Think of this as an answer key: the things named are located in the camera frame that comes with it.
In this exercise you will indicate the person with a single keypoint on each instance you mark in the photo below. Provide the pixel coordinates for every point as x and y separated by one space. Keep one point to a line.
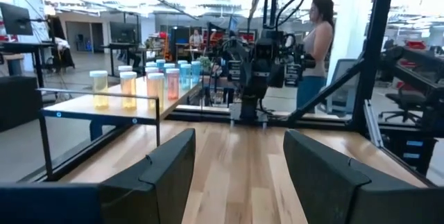
196 39
317 54

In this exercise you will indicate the yellow medicine bottle white cap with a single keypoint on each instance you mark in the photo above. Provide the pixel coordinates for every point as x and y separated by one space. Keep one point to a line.
155 90
128 92
100 92

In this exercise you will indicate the blue medicine bottle white cap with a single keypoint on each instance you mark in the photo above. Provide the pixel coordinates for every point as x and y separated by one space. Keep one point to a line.
182 62
196 71

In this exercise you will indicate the black monitor desk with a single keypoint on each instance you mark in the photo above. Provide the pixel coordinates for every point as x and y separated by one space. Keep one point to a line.
27 48

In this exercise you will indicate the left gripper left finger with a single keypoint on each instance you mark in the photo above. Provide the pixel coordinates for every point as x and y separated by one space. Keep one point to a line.
166 182

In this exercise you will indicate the small green background plant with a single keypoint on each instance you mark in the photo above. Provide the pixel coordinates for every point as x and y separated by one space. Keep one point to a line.
205 64

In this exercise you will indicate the black computer monitor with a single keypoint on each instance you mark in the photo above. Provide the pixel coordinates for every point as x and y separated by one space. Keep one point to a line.
15 19

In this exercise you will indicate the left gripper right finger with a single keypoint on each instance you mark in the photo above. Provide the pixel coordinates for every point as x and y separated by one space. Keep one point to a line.
319 182

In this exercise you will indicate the grey upright panel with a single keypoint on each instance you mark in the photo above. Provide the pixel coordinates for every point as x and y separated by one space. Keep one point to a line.
341 85

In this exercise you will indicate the large dark wall screen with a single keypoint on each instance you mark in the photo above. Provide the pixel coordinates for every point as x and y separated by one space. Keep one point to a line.
123 31

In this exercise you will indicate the black office chair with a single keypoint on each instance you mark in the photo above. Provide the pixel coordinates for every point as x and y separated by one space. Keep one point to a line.
406 101

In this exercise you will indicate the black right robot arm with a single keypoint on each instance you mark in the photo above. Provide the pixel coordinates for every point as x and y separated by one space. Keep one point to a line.
258 75

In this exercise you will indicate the black low cabinet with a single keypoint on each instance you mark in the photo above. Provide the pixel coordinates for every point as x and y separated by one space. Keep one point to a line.
19 102

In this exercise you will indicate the black aluminium table frame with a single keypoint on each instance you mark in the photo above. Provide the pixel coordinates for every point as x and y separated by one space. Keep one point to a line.
373 61

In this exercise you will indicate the red storage box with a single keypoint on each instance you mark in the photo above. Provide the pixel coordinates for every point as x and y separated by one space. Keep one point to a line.
415 44

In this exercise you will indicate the red medicine bottle white cap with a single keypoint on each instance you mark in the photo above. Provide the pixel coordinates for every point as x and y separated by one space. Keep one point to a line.
151 69
125 68
173 85

